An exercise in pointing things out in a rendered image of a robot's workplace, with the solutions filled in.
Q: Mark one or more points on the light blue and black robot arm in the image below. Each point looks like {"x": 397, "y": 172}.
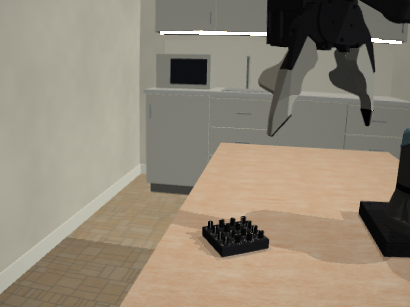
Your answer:
{"x": 397, "y": 212}

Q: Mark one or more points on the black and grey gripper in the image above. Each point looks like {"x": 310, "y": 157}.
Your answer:
{"x": 333, "y": 23}

